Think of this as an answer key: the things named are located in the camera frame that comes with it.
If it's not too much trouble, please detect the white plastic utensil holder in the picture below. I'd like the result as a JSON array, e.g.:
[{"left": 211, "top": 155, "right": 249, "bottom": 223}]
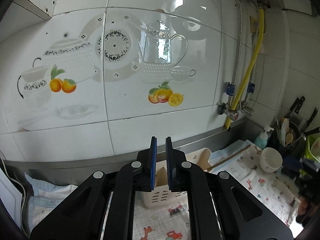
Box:
[{"left": 139, "top": 147, "right": 212, "bottom": 209}]

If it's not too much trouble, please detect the red knob water valve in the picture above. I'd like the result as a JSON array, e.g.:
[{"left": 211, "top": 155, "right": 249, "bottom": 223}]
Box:
[{"left": 217, "top": 102, "right": 239, "bottom": 121}]

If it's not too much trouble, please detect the white printed cloth mat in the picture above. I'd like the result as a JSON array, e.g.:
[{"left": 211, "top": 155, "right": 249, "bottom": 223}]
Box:
[{"left": 25, "top": 140, "right": 303, "bottom": 239}]

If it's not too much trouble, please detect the chrome angle valve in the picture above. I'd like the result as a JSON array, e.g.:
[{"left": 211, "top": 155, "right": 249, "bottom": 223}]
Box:
[{"left": 240, "top": 101, "right": 254, "bottom": 116}]

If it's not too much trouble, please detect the teal soap dispenser bottle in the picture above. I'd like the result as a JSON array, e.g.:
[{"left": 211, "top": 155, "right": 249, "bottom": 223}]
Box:
[{"left": 254, "top": 125, "right": 274, "bottom": 150}]

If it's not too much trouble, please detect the white ceramic bowl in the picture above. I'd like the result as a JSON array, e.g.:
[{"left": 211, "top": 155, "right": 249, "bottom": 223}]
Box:
[{"left": 259, "top": 147, "right": 283, "bottom": 173}]

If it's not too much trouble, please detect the white rice paddle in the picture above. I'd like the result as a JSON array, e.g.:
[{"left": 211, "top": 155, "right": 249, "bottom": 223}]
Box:
[{"left": 281, "top": 118, "right": 289, "bottom": 146}]

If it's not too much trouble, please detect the black utensil crock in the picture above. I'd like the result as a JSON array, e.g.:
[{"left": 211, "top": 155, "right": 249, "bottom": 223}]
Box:
[{"left": 272, "top": 120, "right": 300, "bottom": 154}]

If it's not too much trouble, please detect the wooden spoon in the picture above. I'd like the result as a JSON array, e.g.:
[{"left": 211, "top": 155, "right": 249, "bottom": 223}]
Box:
[{"left": 285, "top": 133, "right": 294, "bottom": 147}]

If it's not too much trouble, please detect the green dish rack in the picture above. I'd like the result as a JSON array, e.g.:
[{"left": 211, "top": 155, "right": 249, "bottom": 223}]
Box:
[{"left": 304, "top": 134, "right": 319, "bottom": 163}]

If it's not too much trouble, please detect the white appliance with lid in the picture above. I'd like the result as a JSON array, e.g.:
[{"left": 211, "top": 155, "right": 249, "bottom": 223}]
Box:
[{"left": 0, "top": 170, "right": 22, "bottom": 229}]

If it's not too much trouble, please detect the yellow gas hose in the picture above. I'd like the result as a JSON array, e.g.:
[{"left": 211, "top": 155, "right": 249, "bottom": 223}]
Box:
[{"left": 224, "top": 8, "right": 265, "bottom": 131}]

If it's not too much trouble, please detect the left braided metal hose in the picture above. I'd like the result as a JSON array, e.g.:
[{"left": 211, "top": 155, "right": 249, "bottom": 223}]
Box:
[{"left": 228, "top": 0, "right": 244, "bottom": 106}]

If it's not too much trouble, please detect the braided metal hose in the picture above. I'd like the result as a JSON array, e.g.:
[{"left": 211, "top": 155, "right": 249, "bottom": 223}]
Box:
[
  {"left": 243, "top": 52, "right": 258, "bottom": 108},
  {"left": 228, "top": 0, "right": 244, "bottom": 106}
]

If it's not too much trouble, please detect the right braided metal hose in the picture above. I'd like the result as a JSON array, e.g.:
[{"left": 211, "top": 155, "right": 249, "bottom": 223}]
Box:
[{"left": 243, "top": 52, "right": 258, "bottom": 108}]

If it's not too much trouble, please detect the black handled kitchen knife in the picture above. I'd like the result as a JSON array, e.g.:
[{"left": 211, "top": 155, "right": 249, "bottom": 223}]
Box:
[{"left": 284, "top": 96, "right": 305, "bottom": 121}]

